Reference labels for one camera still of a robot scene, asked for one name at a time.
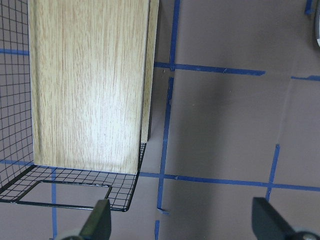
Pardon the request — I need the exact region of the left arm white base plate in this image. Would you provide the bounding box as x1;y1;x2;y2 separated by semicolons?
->
310;0;320;47

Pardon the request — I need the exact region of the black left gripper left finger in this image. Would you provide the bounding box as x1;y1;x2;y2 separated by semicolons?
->
79;199;112;240

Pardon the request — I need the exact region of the black wire basket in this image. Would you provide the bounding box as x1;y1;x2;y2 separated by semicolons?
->
0;0;139;212

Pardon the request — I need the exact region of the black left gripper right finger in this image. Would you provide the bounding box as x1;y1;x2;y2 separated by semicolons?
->
251;197;299;240

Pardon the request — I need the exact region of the light wooden shelf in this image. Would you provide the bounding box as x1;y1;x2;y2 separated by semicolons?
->
28;0;159;174

